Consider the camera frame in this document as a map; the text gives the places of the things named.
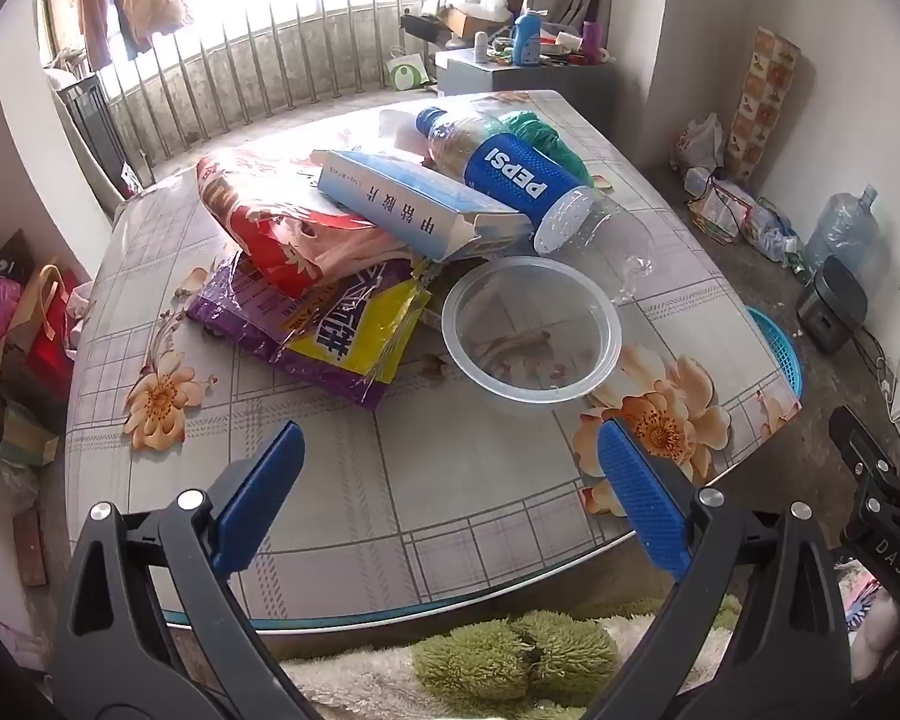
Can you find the white plastic bag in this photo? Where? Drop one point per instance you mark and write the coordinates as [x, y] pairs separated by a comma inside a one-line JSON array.
[[699, 142]]

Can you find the red and white snack bag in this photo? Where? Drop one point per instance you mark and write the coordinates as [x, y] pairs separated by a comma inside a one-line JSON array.
[[270, 225]]

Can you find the blue plastic waste basket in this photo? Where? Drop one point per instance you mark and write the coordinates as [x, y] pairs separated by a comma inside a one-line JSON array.
[[778, 349]]

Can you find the metal balcony railing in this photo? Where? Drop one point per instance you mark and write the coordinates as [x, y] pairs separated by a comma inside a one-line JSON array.
[[270, 67]]

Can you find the hanging brown garment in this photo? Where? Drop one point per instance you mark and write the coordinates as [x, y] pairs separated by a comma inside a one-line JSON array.
[[97, 0]]

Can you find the pile of colourful packets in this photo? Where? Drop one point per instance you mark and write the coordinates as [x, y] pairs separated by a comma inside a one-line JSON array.
[[735, 214]]

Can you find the empty clear water jug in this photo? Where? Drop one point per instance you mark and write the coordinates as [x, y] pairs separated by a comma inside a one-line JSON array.
[[844, 229]]

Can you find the green and white paper bag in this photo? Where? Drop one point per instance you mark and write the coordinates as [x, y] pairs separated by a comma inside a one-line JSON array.
[[406, 73]]

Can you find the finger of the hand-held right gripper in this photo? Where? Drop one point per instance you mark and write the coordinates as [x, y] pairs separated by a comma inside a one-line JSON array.
[[855, 442]]

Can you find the green plastic bag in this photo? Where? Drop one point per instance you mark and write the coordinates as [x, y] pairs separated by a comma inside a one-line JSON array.
[[551, 136]]

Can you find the blue detergent bottle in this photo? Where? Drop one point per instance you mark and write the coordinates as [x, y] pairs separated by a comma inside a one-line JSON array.
[[529, 37]]

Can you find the cardboard box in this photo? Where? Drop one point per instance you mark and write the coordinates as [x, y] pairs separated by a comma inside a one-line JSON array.
[[471, 15]]

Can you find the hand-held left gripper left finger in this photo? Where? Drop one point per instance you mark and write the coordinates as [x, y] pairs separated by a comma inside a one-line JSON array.
[[259, 495]]

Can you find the clear plastic bowl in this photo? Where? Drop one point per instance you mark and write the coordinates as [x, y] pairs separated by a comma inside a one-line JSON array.
[[532, 330]]

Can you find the grey cabinet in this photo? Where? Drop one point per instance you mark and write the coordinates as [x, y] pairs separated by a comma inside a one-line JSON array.
[[525, 75]]

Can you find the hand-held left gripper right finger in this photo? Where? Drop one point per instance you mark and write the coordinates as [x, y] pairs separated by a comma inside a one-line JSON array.
[[641, 499]]

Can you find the dark grey rice cooker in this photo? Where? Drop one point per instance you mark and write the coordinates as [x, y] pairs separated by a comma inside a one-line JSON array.
[[832, 304]]

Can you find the plastic bottle with blue label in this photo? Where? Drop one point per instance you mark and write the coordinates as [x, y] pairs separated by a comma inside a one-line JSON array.
[[517, 165]]

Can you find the small white spray bottle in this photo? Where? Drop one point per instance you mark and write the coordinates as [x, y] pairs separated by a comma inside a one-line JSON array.
[[481, 49]]

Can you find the patterned wallpaper roll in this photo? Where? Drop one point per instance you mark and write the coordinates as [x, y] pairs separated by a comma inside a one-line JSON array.
[[761, 105]]

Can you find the purple and yellow plastic bag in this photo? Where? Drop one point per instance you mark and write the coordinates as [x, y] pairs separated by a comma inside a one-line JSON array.
[[322, 330]]

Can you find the green fluffy slippers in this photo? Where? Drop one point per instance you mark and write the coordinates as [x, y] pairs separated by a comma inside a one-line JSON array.
[[517, 656]]

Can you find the black box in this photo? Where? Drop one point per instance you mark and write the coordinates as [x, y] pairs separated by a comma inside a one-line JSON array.
[[424, 26]]

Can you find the blue and white medicine box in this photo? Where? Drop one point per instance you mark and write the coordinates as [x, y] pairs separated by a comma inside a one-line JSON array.
[[412, 199]]

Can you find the purple plastic cup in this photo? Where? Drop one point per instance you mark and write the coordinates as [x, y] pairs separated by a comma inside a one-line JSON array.
[[591, 37]]

